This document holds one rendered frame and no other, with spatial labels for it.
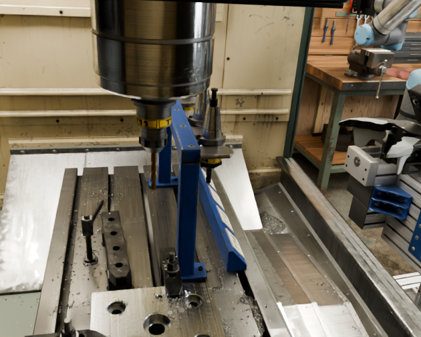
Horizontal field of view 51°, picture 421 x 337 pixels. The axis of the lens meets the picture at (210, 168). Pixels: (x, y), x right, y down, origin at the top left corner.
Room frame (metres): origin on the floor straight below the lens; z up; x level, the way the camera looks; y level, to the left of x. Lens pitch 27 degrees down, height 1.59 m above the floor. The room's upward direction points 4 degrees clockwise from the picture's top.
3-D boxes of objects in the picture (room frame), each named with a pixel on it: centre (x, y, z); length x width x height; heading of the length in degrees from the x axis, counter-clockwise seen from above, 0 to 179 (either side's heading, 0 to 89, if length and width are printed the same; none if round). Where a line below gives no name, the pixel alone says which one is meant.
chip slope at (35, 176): (1.23, 0.23, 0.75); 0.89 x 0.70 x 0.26; 103
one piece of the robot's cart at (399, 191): (1.29, -0.61, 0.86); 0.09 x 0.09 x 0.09; 18
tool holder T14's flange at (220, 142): (0.88, 0.00, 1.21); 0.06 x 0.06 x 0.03
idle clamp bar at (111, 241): (0.84, 0.21, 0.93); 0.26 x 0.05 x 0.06; 18
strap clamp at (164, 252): (0.70, 0.07, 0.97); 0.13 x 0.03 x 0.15; 13
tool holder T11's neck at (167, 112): (0.60, 0.09, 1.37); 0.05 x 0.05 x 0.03
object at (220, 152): (0.82, -0.01, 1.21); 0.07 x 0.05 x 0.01; 103
